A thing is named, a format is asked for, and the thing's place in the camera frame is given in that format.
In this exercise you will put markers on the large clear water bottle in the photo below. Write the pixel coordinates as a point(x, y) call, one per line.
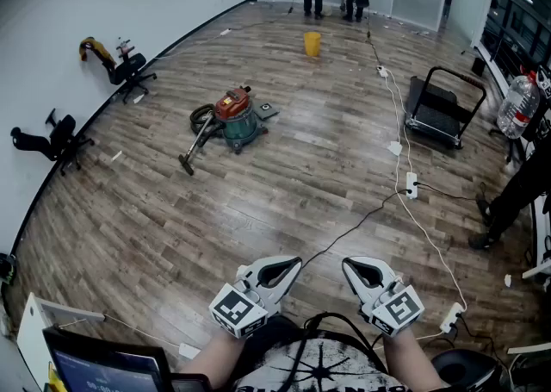
point(518, 103)

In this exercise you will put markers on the white paper scrap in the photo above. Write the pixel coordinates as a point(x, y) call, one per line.
point(138, 98)
point(116, 155)

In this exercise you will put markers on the person's black trousers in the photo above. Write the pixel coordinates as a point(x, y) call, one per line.
point(275, 332)

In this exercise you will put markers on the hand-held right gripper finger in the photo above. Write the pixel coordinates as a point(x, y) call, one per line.
point(355, 291)
point(379, 264)

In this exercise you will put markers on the black helmet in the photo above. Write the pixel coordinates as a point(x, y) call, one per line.
point(8, 269)

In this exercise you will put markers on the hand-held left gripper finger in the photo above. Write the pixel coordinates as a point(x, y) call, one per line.
point(284, 291)
point(280, 259)

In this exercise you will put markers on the black platform trolley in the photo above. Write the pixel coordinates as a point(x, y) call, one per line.
point(435, 116)

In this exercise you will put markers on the white power adapter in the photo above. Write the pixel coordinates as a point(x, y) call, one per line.
point(394, 148)

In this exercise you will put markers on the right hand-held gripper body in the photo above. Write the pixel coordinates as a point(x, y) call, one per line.
point(398, 310)

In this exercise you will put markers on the red vacuum cleaner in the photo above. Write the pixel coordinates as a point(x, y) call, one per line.
point(234, 108)

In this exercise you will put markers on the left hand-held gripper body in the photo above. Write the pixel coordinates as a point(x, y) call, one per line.
point(241, 308)

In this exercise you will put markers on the crumpled white paper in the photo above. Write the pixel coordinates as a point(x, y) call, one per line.
point(189, 350)

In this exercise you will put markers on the black office chair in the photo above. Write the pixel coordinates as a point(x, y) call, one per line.
point(129, 66)
point(60, 136)

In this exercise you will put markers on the beige bucket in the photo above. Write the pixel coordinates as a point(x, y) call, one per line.
point(327, 11)

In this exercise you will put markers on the yellow bucket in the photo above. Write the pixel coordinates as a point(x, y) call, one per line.
point(312, 43)

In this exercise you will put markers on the metal vacuum wand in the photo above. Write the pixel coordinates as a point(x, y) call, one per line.
point(199, 141)

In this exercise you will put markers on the black tablet screen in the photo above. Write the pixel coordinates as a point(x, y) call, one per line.
point(107, 373)

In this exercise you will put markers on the small black box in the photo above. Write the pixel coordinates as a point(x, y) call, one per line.
point(478, 67)

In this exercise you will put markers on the person's left forearm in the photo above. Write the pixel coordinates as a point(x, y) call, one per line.
point(211, 360)

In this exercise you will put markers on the person's printed t-shirt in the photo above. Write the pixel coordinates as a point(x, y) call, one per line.
point(344, 364)

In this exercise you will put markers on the yellow jacket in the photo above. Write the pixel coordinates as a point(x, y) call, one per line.
point(100, 51)

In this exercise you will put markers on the person's right forearm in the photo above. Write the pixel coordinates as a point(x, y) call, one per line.
point(409, 364)

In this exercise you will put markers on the black round stool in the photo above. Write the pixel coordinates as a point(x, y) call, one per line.
point(465, 371)

